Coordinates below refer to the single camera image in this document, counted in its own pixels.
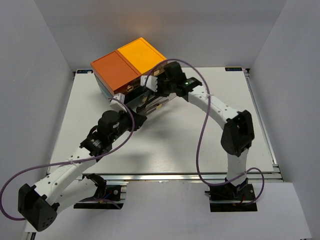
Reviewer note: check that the black logo sticker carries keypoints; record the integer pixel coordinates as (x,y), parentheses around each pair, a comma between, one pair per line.
(233,69)

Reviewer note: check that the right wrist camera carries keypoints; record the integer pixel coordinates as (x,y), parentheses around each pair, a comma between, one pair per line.
(150,82)

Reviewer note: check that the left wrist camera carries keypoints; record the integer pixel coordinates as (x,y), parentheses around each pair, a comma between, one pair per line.
(117,102)

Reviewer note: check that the clear bottom drawer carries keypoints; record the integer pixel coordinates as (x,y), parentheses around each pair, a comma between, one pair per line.
(137,101)

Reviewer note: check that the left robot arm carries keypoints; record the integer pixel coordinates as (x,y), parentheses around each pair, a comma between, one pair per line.
(41,202)

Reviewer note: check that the small black round brush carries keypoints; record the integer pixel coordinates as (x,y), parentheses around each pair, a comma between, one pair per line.
(147,100)

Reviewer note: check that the stacked drawer organizer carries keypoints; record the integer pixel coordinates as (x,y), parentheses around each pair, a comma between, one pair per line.
(120,71)

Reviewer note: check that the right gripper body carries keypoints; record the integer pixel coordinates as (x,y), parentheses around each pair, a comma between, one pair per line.
(165,87)

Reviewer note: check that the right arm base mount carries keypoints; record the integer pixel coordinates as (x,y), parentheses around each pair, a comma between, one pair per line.
(230,199)

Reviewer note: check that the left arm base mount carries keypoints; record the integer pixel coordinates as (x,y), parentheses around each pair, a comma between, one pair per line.
(107,196)

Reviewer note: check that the aluminium table rail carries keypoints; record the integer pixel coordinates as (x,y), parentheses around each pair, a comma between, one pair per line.
(151,177)

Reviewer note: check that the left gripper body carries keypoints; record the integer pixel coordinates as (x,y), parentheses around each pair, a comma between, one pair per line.
(125,122)

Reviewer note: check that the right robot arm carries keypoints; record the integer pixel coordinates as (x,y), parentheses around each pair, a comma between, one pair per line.
(237,126)

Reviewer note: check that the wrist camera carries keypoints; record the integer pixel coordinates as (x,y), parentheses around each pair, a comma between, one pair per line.
(150,82)
(117,102)

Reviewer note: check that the black fan makeup brush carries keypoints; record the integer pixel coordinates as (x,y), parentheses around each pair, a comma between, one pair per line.
(150,104)

